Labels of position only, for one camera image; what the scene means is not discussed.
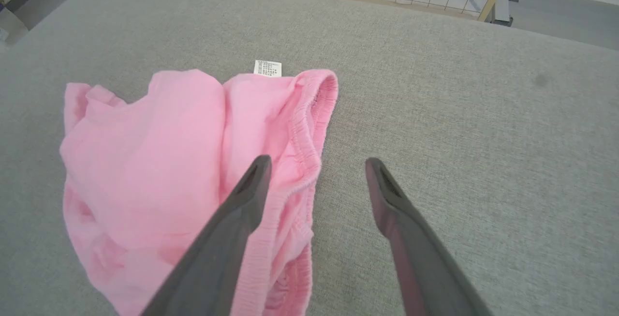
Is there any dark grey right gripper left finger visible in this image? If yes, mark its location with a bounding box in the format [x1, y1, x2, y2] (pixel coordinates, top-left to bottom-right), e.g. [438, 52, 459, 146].
[141, 155, 273, 316]

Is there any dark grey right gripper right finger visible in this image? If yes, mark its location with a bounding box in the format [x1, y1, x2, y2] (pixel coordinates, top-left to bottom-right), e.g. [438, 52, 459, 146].
[365, 157, 493, 316]

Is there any pink garment with elastic waistband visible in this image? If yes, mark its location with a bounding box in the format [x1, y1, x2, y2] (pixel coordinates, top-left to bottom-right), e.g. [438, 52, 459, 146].
[60, 60, 339, 316]

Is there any grey fabric sofa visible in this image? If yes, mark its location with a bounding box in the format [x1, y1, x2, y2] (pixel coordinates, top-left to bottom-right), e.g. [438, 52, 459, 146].
[0, 0, 619, 316]

